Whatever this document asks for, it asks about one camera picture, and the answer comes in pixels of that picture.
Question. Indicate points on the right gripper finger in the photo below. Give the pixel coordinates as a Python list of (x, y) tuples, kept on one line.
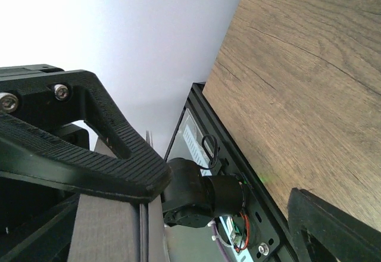
[(322, 232)]

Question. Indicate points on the light blue slotted cable duct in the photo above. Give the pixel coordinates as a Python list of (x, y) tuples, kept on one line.
[(199, 156)]

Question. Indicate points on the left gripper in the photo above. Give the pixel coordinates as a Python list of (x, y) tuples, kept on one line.
[(62, 129)]

